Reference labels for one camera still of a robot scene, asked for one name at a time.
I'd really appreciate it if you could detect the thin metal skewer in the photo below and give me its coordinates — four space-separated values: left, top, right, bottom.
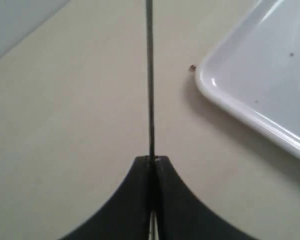
144 0 157 240

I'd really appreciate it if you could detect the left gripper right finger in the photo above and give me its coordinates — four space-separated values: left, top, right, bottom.
154 156 254 240

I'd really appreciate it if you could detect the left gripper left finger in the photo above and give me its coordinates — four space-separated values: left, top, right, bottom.
62 156 152 240

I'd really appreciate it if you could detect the white rectangular plastic tray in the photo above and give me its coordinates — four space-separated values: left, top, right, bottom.
195 0 300 159

